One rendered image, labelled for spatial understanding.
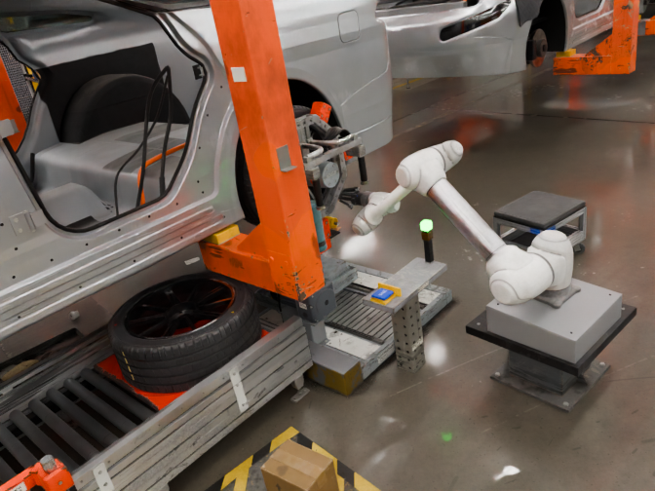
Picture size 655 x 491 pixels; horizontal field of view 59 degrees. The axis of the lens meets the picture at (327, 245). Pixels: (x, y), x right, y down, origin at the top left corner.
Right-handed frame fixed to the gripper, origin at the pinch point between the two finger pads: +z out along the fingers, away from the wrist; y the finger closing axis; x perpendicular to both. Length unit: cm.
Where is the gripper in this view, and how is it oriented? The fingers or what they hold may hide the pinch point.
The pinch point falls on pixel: (336, 194)
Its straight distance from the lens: 322.6
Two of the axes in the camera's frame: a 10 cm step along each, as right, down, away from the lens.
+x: -5.8, -3.4, -7.4
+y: 3.5, -9.2, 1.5
